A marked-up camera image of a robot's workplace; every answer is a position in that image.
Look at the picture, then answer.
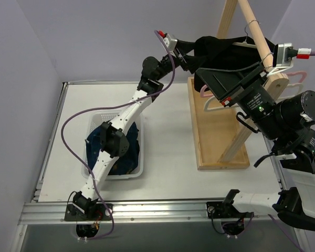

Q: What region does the pink hanger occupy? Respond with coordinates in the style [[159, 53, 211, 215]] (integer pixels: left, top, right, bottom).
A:
[[199, 70, 307, 99]]

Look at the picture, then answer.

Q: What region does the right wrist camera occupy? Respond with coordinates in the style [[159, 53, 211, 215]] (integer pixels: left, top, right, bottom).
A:
[[266, 43, 311, 76]]

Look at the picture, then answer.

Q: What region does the cream white hanger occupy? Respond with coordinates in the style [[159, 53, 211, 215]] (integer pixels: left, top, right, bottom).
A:
[[203, 83, 304, 112]]

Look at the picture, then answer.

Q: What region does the blue denim skirt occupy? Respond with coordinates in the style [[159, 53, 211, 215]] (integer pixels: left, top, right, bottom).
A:
[[85, 122, 140, 175]]

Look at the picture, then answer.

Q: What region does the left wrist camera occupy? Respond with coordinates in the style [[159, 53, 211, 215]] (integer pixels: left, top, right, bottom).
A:
[[158, 30, 178, 51]]

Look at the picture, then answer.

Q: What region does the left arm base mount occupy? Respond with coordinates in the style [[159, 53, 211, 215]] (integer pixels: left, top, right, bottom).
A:
[[64, 203, 113, 240]]

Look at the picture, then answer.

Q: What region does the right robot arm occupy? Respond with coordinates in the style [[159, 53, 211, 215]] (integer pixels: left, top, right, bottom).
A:
[[175, 36, 315, 232]]

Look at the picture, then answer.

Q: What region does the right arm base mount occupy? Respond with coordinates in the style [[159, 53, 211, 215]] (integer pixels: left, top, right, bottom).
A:
[[206, 189, 254, 239]]

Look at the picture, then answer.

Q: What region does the white hanger far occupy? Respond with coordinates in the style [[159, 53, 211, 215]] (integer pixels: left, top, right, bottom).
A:
[[233, 19, 260, 49]]

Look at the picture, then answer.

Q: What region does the aluminium rail table edge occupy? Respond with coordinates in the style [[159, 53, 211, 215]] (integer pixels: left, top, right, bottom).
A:
[[18, 201, 302, 225]]

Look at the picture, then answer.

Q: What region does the wooden clothes rack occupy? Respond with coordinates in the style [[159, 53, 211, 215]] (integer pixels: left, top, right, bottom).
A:
[[187, 0, 289, 171]]

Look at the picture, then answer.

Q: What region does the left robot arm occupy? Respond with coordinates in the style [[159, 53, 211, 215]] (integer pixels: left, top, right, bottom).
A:
[[72, 46, 200, 220]]

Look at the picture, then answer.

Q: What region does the white plastic basket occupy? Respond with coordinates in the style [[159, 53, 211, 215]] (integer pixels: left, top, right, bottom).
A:
[[83, 112, 144, 180]]

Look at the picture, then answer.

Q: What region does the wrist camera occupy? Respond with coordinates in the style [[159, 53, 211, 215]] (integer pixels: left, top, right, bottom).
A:
[[266, 43, 311, 76], [158, 30, 178, 51]]

